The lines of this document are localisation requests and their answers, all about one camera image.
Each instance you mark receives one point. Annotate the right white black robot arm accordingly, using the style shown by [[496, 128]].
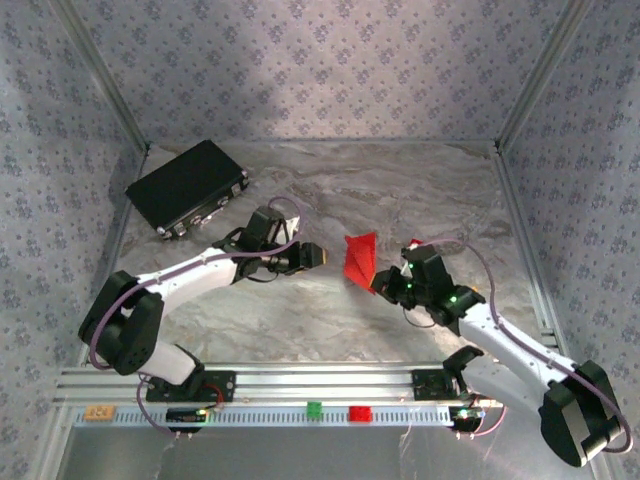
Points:
[[575, 420]]

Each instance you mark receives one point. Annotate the small red toy brick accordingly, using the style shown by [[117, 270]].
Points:
[[420, 243]]

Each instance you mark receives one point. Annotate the aluminium frame post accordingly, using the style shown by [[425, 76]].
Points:
[[541, 70], [103, 70]]

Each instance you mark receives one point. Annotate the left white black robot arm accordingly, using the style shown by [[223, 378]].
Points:
[[125, 330]]

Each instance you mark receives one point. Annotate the right black controller board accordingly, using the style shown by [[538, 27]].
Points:
[[465, 414]]

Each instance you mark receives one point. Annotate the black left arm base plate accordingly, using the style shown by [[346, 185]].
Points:
[[225, 387]]

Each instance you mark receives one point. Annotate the green flat block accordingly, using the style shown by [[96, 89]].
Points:
[[314, 409]]

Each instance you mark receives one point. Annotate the left black controller board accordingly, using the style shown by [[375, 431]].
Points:
[[182, 415]]

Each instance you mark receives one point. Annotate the red flat block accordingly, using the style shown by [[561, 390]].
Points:
[[360, 414]]

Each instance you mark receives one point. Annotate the black controller board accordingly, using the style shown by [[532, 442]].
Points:
[[465, 414], [182, 415]]

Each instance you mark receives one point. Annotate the black hard case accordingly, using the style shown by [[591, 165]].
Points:
[[185, 185]]

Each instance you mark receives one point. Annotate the orange label tag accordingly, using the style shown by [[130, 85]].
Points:
[[99, 413]]

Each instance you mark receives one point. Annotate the aluminium side rail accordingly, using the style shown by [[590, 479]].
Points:
[[117, 250], [512, 200]]

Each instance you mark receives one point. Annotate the red paper sheet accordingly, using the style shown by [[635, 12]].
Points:
[[361, 260]]

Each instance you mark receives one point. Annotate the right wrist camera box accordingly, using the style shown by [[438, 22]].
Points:
[[412, 248]]

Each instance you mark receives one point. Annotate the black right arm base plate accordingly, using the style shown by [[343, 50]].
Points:
[[425, 385]]

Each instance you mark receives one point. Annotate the aluminium mounting rail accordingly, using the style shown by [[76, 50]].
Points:
[[325, 385]]

